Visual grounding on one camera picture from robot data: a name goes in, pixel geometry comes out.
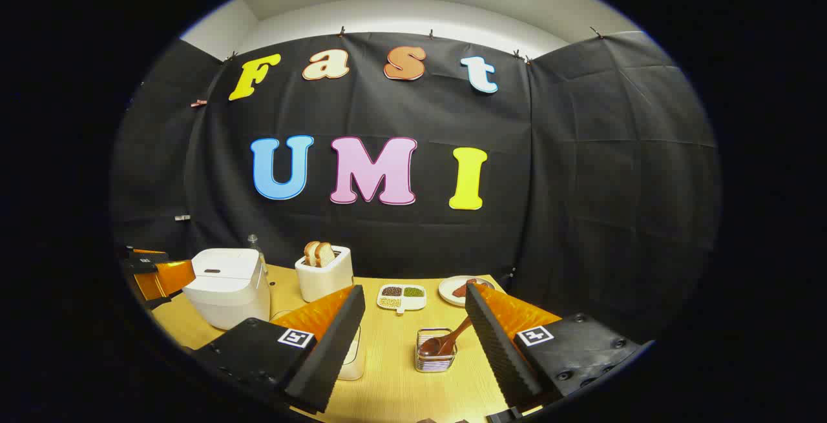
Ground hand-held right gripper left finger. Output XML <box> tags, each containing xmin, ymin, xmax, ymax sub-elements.
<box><xmin>194</xmin><ymin>284</ymin><xmax>366</xmax><ymax>415</ymax></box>

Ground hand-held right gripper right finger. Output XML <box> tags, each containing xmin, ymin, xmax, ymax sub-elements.
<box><xmin>465</xmin><ymin>282</ymin><xmax>653</xmax><ymax>411</ymax></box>

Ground white rice cooker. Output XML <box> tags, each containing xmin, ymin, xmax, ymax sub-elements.
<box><xmin>182</xmin><ymin>249</ymin><xmax>272</xmax><ymax>331</ymax></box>

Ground brown wooden spoon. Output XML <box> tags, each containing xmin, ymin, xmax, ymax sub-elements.
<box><xmin>419</xmin><ymin>315</ymin><xmax>474</xmax><ymax>357</ymax></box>

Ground metal wire chopstick holder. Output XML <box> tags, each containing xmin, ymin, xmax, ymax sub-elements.
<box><xmin>415</xmin><ymin>327</ymin><xmax>458</xmax><ymax>373</ymax></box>

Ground clear plastic container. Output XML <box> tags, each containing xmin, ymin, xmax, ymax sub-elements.
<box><xmin>270</xmin><ymin>310</ymin><xmax>367</xmax><ymax>382</ymax></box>

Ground white toaster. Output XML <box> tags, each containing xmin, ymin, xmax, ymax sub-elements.
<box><xmin>295</xmin><ymin>246</ymin><xmax>355</xmax><ymax>303</ymax></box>

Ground white round plate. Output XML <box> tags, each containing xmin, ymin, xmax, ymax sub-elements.
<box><xmin>438</xmin><ymin>275</ymin><xmax>497</xmax><ymax>307</ymax></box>

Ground small glass bottle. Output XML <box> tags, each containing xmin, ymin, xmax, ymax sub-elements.
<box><xmin>247</xmin><ymin>234</ymin><xmax>269</xmax><ymax>275</ymax></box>

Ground white divided dish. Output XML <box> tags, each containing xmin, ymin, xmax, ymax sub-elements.
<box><xmin>377</xmin><ymin>284</ymin><xmax>428</xmax><ymax>315</ymax></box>

